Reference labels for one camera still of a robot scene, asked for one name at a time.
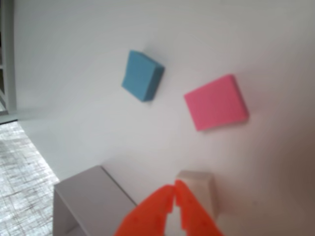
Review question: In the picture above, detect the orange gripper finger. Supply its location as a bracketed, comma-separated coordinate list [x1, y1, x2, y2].
[173, 179, 225, 236]
[113, 183, 175, 236]

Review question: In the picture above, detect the cream white foam cuboid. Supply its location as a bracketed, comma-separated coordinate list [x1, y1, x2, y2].
[175, 169, 219, 218]

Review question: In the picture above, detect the white cardboard bin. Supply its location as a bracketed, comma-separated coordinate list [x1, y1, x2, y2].
[53, 165, 138, 236]

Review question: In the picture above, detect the pink foam cuboid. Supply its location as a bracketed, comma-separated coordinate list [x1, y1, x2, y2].
[183, 73, 249, 132]

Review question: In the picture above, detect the blue foam cuboid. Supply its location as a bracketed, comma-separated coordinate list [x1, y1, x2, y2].
[121, 50, 165, 103]

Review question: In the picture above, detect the grey woven rug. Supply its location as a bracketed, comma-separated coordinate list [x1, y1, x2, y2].
[0, 120, 60, 236]

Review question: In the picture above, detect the white shelf frame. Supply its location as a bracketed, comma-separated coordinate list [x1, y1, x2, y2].
[0, 0, 19, 116]

